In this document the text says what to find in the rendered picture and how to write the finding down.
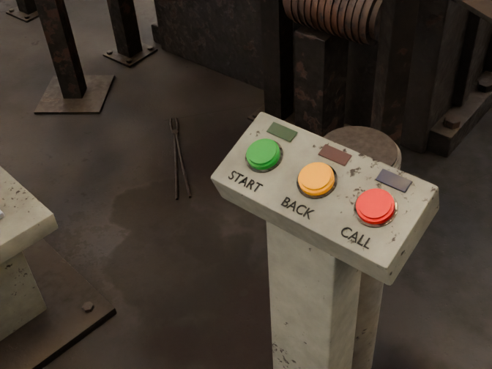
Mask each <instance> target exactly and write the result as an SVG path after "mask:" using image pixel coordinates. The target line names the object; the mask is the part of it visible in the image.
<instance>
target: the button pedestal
mask: <svg viewBox="0 0 492 369"><path fill-rule="evenodd" d="M273 122H276V123H278V124H281V125H283V126H285V127H287V128H290V129H292V130H295V131H297V132H298V133H297V134H296V136H295V137H294V139H293V140H292V141H291V143H290V142H288V141H286V140H283V139H282V138H279V137H277V136H275V135H272V134H270V133H268V132H267V130H268V129H269V127H270V126H271V124H272V123H273ZM263 138H268V139H271V140H273V141H275V142H276V143H277V144H278V146H279V149H280V158H279V160H278V161H277V163H276V164H275V165H274V166H272V167H271V168H268V169H265V170H258V169H255V168H253V167H251V166H250V164H249V162H248V161H247V158H246V153H247V149H248V148H249V146H250V145H251V144H252V143H253V142H255V141H257V140H259V139H263ZM325 144H327V145H329V146H332V147H334V148H336V149H339V150H341V151H343V152H345V153H348V154H350V155H352V157H351V159H350V160H349V161H348V162H347V164H346V166H343V165H340V164H338V163H335V162H333V161H331V160H328V159H327V158H325V157H322V156H320V155H318V153H319V152H320V151H321V149H322V148H323V147H324V145H325ZM311 163H325V164H327V165H328V166H329V167H330V168H331V169H332V171H333V173H334V176H335V181H334V184H333V186H332V188H331V189H330V190H329V191H328V192H326V193H325V194H322V195H308V194H307V193H305V192H303V191H302V189H301V187H300V186H299V182H298V177H299V173H300V171H301V170H302V169H303V168H304V167H305V166H306V165H309V164H311ZM382 169H385V170H387V171H390V172H392V173H394V174H397V175H399V176H402V177H404V178H406V179H409V180H411V181H412V183H411V185H410V186H409V188H408V190H407V191H406V192H405V193H403V192H401V191H399V190H396V189H395V188H393V187H390V186H388V185H386V184H383V183H381V182H378V181H376V177H377V176H378V175H379V173H380V172H381V170H382ZM211 180H212V182H213V183H214V185H215V187H216V188H217V190H218V192H219V193H220V195H221V196H222V198H224V199H226V200H227V201H230V202H231V203H233V204H236V205H237V206H239V207H241V208H243V209H245V210H247V211H249V212H251V213H252V214H254V215H256V216H258V217H260V218H262V219H264V220H265V221H266V236H267V251H268V267H269V297H270V312H271V328H272V358H273V369H351V365H352V358H353V350H354V337H355V329H356V322H357V308H358V301H359V287H360V280H361V273H362V272H364V273H365V274H367V275H370V276H371V277H373V278H375V279H377V280H379V281H381V282H383V283H385V284H386V285H388V286H391V285H392V284H393V282H394V281H395V279H396V277H397V276H398V274H399V273H400V271H401V270H402V268H403V266H404V264H405V263H406V261H407V260H408V258H409V256H410V255H411V253H412V252H413V250H414V248H415V247H416V246H417V243H418V242H419V240H420V239H421V237H422V235H423V234H424V233H425V231H426V229H427V227H428V226H429V225H430V223H431V221H432V219H433V218H434V216H435V215H436V213H437V212H438V210H439V188H438V187H437V186H436V185H434V184H431V183H430V182H426V181H425V180H423V179H420V178H418V177H415V176H413V175H411V174H408V173H406V172H404V171H401V170H399V169H396V168H394V167H392V166H390V165H387V164H385V163H382V162H380V161H378V160H375V159H373V158H371V157H368V156H366V155H363V154H361V153H359V152H356V151H354V150H352V149H349V148H347V147H345V146H342V145H340V144H338V143H335V142H333V141H330V140H328V139H326V138H323V137H321V136H319V135H316V134H314V133H311V132H309V131H307V130H304V129H302V128H300V127H297V126H295V125H293V124H290V123H288V122H285V121H283V120H281V119H279V118H276V117H274V116H271V115H269V114H267V113H264V112H260V113H259V115H257V117H256V118H255V119H254V121H253V122H252V124H251V125H250V126H249V127H248V128H247V130H246V131H245V133H244V134H243V135H242V137H241V138H240V139H239V140H238V141H237V143H236V144H235V145H234V147H233V148H232V150H231V151H230V152H229V153H228V154H227V156H226V157H225V159H224V160H223V161H222V162H221V164H220V165H219V166H218V167H217V169H216V170H215V172H214V173H213V174H212V175H211ZM375 188H378V189H382V190H386V191H387V192H388V193H389V194H390V195H391V196H392V197H393V199H394V202H395V211H394V213H393V215H392V216H391V218H390V219H389V220H388V221H386V222H384V223H381V224H375V225H374V224H370V223H366V222H364V221H363V220H361V218H360V217H359V215H358V214H357V209H356V202H357V199H358V198H359V196H360V195H361V194H362V193H363V192H365V191H366V190H369V189H375Z"/></svg>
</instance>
